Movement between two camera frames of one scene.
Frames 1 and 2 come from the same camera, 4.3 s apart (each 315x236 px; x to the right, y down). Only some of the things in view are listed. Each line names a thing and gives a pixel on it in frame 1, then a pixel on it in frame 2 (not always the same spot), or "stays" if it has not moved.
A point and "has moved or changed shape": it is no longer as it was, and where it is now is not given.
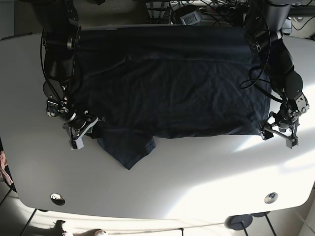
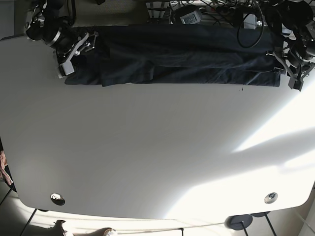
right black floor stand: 261,214 stays
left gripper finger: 77,144 → 65,69
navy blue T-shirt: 170,81 has moved or changed shape
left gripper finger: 103,119 → 96,34
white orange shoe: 57,230 stays
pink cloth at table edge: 4,172 stays
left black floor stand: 238,222 stays
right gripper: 285,122 → 296,65
